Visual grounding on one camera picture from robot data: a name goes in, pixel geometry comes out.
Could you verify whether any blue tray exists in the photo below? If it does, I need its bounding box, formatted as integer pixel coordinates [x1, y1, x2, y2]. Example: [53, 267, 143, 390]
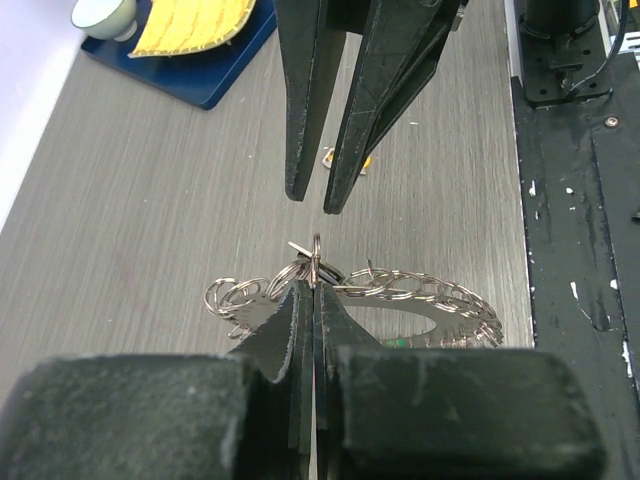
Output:
[81, 0, 276, 110]

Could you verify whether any large silver keyring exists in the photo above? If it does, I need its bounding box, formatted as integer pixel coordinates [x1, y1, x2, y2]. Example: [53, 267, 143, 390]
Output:
[203, 241, 504, 353]

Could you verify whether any light green bowl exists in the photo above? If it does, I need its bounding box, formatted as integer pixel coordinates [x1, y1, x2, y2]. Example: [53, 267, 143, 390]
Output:
[71, 0, 137, 42]

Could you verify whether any green key tag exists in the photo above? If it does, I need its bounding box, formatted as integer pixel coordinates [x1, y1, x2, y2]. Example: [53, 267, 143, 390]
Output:
[386, 338, 408, 348]

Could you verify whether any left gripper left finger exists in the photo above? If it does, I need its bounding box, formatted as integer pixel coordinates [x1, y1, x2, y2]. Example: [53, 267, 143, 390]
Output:
[1, 281, 313, 479]

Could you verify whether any yellow key tag with key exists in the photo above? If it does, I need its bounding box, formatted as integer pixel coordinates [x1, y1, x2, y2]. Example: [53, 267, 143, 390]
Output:
[321, 147, 373, 176]

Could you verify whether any black key tag with key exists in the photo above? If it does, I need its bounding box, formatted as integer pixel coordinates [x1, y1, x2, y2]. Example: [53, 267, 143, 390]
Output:
[294, 253, 346, 286]

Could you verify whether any yellow woven bamboo plate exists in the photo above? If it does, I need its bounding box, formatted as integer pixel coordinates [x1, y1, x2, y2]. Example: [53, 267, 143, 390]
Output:
[128, 0, 257, 59]

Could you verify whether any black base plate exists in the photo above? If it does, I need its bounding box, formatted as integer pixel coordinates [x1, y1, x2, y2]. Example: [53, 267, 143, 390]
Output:
[512, 54, 639, 479]

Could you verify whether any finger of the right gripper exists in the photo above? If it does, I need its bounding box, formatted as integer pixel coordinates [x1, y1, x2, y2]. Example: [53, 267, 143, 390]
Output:
[274, 0, 346, 202]
[324, 1, 468, 215]

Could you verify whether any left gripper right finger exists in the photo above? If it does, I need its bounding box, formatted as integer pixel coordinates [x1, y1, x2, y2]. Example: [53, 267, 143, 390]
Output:
[313, 284, 607, 479]

